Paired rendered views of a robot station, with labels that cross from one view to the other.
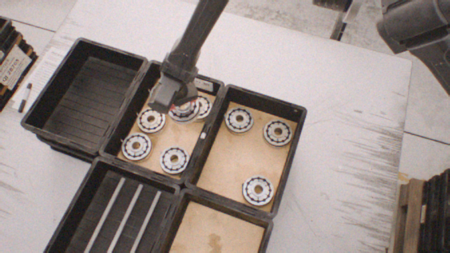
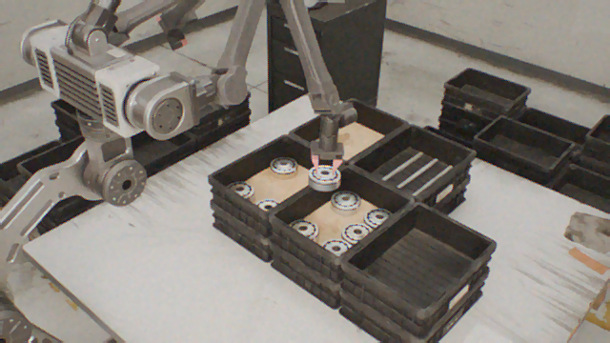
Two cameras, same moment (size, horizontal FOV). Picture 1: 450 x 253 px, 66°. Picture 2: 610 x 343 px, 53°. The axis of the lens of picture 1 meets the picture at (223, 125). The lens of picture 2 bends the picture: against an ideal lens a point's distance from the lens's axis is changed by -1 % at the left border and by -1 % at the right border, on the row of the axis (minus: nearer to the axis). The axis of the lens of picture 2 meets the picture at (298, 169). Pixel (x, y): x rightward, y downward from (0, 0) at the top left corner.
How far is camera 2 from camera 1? 2.13 m
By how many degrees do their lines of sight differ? 78
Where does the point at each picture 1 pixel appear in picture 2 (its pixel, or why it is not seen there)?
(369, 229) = (204, 160)
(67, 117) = (453, 272)
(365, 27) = not seen: outside the picture
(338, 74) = (113, 260)
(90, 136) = (427, 249)
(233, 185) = (301, 180)
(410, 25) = not seen: outside the picture
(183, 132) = (328, 224)
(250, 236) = not seen: hidden behind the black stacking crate
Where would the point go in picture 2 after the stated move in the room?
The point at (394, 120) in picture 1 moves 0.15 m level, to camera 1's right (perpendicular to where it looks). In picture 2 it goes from (106, 209) to (74, 198)
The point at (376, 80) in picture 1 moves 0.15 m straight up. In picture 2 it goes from (82, 242) to (73, 209)
